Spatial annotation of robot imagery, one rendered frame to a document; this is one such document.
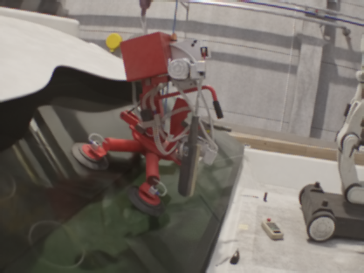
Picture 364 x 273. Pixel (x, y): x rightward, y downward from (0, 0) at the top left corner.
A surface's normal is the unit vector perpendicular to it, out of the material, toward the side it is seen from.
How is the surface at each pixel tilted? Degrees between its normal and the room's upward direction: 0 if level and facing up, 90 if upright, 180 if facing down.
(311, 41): 90
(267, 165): 90
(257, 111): 90
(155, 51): 90
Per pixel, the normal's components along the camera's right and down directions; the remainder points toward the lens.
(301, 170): -0.25, 0.18
